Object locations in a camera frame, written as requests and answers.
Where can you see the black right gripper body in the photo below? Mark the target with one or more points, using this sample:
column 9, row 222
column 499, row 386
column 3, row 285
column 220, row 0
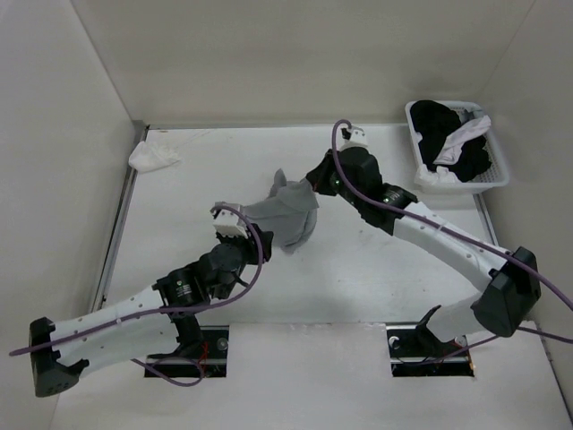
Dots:
column 337, row 186

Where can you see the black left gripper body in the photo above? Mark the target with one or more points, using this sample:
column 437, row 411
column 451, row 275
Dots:
column 251, row 247

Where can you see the grey tank top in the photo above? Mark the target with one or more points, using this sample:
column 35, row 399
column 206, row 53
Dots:
column 290, row 212

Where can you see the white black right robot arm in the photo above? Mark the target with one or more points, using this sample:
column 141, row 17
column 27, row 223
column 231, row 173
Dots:
column 506, row 292

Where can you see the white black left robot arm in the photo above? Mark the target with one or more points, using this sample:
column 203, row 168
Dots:
column 156, row 321

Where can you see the black tank top in basket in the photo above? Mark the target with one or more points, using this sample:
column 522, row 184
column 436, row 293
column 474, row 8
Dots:
column 443, row 134

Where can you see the white tank top in basket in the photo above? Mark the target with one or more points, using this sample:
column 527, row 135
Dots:
column 461, row 139

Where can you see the white folded tank top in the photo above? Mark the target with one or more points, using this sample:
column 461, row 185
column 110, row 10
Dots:
column 151, row 156

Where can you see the white plastic laundry basket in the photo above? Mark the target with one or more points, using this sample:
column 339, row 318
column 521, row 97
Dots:
column 454, row 146

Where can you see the white front cover board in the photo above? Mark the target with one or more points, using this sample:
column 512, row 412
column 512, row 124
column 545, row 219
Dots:
column 325, row 377

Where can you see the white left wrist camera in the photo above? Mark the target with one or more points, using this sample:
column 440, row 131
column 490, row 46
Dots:
column 228, row 220

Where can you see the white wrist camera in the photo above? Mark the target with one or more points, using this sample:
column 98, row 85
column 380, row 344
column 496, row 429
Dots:
column 353, row 137
column 228, row 220

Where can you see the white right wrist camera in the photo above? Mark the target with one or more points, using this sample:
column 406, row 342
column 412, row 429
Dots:
column 353, row 137

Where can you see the aluminium table edge rail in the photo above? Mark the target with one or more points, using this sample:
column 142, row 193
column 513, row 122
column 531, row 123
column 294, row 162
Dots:
column 98, row 294

